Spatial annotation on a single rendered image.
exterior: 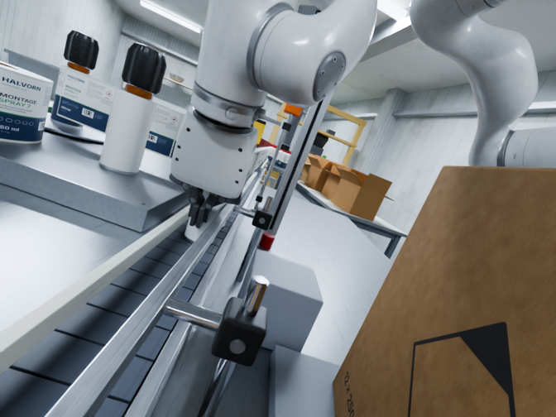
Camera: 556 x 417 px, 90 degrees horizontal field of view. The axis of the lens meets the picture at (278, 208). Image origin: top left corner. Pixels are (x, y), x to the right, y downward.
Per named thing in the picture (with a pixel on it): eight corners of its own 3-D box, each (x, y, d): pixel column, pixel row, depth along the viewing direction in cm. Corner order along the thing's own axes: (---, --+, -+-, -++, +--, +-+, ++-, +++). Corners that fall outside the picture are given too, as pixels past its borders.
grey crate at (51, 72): (43, 88, 242) (48, 63, 238) (94, 107, 256) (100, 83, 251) (-4, 80, 187) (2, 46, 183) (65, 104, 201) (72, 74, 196)
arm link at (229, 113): (271, 100, 37) (264, 122, 39) (208, 74, 37) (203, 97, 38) (261, 115, 30) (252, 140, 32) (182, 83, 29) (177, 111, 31)
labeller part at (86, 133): (55, 115, 107) (55, 112, 106) (134, 145, 109) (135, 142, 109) (-32, 103, 76) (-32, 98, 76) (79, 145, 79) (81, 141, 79)
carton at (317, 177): (296, 179, 347) (307, 151, 339) (327, 191, 361) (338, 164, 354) (308, 188, 306) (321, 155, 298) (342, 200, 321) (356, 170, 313)
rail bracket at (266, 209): (209, 266, 52) (239, 184, 48) (246, 279, 52) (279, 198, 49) (205, 274, 49) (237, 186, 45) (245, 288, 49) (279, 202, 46)
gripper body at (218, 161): (269, 117, 38) (246, 185, 44) (197, 88, 37) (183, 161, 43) (260, 133, 32) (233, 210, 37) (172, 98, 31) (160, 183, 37)
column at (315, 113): (262, 225, 89) (349, 3, 76) (275, 230, 90) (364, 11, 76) (262, 229, 85) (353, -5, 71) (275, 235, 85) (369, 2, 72)
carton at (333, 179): (309, 189, 308) (322, 156, 301) (348, 203, 325) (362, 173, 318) (324, 199, 267) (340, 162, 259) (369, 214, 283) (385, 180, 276)
